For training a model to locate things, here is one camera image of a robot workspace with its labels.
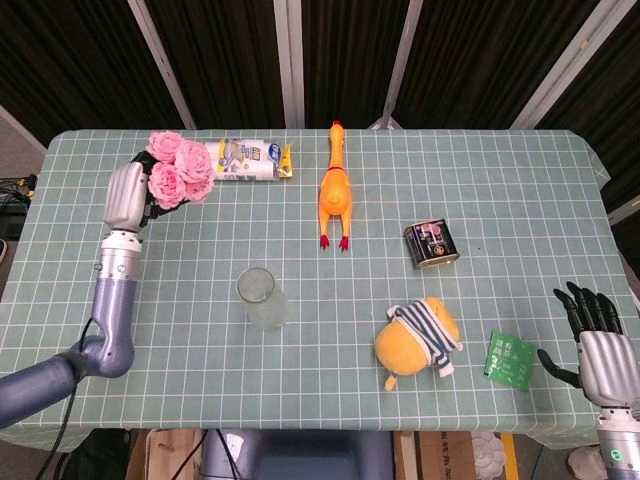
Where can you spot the white snack package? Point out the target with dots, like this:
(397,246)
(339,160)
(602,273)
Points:
(250,160)

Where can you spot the white shoe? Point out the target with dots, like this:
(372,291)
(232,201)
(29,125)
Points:
(582,462)

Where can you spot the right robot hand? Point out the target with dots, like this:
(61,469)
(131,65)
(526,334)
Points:
(597,362)

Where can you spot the clear glass cup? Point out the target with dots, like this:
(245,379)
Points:
(262,300)

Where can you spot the pink artificial rose bouquet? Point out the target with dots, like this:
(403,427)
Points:
(180,167)

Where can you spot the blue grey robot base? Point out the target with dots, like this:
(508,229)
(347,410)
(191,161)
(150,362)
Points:
(300,454)

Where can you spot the green tea packet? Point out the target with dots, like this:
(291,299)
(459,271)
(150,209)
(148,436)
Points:
(510,361)

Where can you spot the green checkered tablecloth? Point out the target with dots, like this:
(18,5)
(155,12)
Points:
(350,300)

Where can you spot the brown cardboard box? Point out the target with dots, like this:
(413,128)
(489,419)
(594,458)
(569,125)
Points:
(442,455)

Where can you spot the yellow striped plush toy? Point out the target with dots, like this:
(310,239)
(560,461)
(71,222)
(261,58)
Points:
(417,342)

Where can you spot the wooden board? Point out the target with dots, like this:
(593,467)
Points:
(165,454)

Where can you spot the orange rubber chicken toy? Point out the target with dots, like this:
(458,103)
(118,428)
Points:
(336,187)

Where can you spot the dark metal tin can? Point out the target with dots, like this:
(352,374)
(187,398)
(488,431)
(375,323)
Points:
(432,245)

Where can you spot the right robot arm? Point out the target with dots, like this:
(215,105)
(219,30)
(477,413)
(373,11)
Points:
(620,442)

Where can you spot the pale pink cloth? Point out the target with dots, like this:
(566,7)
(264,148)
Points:
(487,454)

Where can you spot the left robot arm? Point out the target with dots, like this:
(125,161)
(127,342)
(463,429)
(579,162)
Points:
(95,325)

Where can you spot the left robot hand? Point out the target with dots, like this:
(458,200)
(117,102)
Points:
(131,192)

